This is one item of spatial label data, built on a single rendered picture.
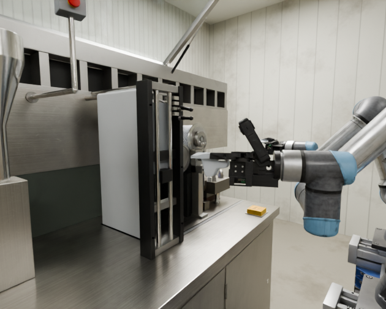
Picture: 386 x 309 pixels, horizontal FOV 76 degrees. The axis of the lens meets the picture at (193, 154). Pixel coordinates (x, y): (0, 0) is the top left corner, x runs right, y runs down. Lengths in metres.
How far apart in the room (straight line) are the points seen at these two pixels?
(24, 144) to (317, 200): 0.93
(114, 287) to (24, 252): 0.26
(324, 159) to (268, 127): 3.08
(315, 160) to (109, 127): 0.72
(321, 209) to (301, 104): 2.96
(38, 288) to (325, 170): 0.75
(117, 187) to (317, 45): 3.09
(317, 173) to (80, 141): 0.89
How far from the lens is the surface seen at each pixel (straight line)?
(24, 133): 1.04
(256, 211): 1.20
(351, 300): 1.04
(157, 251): 0.85
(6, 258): 0.81
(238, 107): 3.89
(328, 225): 0.63
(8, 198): 0.77
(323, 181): 0.60
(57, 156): 1.09
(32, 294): 0.80
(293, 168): 0.59
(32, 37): 1.11
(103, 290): 0.74
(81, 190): 1.16
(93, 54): 1.21
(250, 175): 0.58
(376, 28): 3.53
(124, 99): 0.93
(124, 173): 0.95
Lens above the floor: 1.31
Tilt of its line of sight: 7 degrees down
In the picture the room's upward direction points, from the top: straight up
